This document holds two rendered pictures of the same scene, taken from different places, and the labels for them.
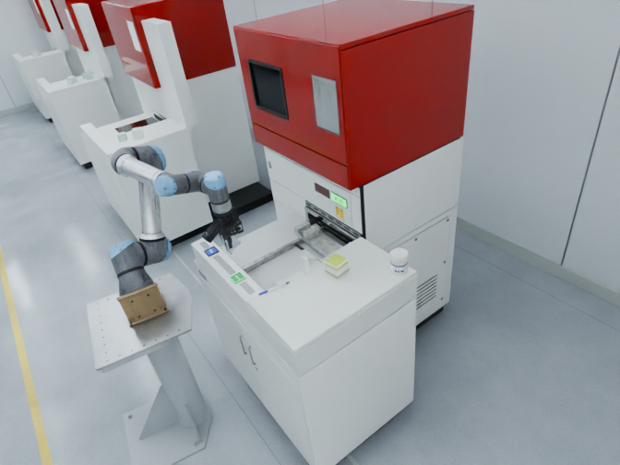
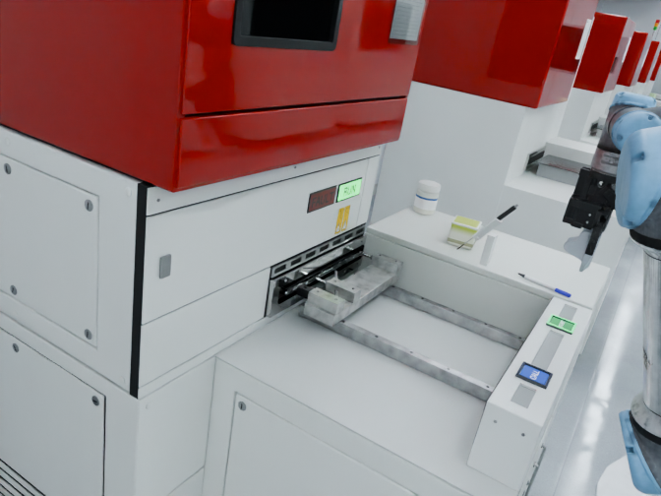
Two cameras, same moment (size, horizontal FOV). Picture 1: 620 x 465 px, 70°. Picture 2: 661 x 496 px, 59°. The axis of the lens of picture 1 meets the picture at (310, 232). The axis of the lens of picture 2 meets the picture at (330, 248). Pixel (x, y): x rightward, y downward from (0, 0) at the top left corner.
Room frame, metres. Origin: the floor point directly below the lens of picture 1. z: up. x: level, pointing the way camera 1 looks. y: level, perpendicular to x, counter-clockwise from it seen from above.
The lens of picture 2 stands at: (2.54, 1.06, 1.52)
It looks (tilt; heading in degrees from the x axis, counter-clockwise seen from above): 22 degrees down; 239
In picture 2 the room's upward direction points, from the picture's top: 10 degrees clockwise
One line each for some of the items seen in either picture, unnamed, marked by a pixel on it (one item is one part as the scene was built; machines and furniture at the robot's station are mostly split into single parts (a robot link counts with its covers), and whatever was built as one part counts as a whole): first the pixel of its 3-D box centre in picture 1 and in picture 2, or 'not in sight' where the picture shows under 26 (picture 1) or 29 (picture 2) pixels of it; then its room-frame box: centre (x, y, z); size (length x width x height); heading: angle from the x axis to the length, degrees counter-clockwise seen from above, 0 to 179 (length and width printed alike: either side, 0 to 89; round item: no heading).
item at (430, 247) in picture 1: (363, 257); (159, 397); (2.20, -0.32, 0.41); 0.82 x 0.71 x 0.82; 32
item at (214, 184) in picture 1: (216, 187); (627, 123); (1.51, 0.33, 1.41); 0.09 x 0.08 x 0.11; 45
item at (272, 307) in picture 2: (331, 229); (321, 271); (1.86, -0.11, 0.89); 0.44 x 0.02 x 0.10; 32
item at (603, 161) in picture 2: (220, 205); (612, 162); (1.51, 0.33, 1.33); 0.08 x 0.08 x 0.05
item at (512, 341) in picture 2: not in sight; (436, 309); (1.58, 0.03, 0.84); 0.50 x 0.02 x 0.03; 122
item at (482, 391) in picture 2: (278, 252); (391, 349); (1.81, 0.17, 0.84); 0.50 x 0.02 x 0.03; 122
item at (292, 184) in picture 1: (310, 195); (282, 241); (2.02, -0.03, 1.02); 0.82 x 0.03 x 0.40; 32
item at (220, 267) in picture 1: (227, 276); (539, 376); (1.60, 0.40, 0.89); 0.55 x 0.09 x 0.14; 32
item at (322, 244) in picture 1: (321, 244); (356, 290); (1.79, -0.05, 0.87); 0.36 x 0.08 x 0.03; 32
